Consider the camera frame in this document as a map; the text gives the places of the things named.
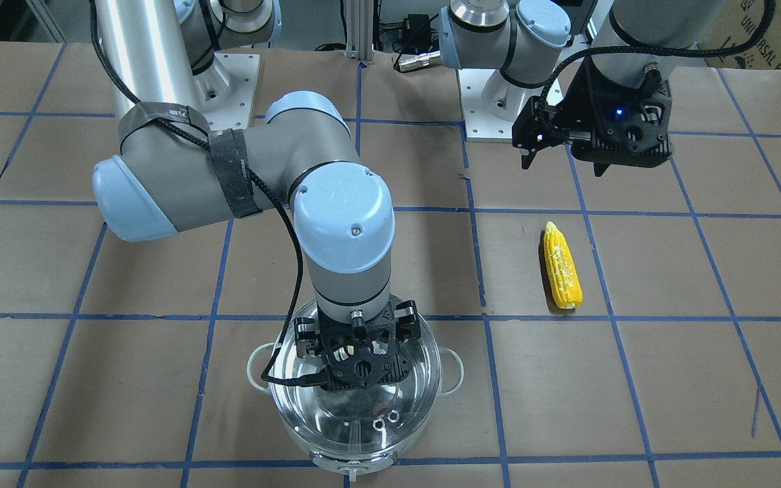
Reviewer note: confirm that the black gripper finger corn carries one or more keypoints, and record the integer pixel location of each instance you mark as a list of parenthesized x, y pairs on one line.
[(527, 158)]

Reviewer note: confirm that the black gripper body lid arm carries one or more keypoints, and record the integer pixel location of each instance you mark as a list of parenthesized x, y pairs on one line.
[(306, 335)]

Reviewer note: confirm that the white enamel cooking pot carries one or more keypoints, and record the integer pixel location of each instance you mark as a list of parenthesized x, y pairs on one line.
[(356, 413)]

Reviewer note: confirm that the yellow corn cob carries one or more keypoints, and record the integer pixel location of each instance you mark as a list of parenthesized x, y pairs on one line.
[(565, 288)]

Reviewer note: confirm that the aluminium frame post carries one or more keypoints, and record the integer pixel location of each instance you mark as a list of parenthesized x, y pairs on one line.
[(360, 29)]

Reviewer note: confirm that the glass pot lid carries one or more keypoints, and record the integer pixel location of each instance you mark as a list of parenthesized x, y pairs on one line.
[(355, 386)]

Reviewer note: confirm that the black gripper body corn arm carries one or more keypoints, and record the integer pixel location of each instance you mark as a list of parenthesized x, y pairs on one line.
[(584, 102)]

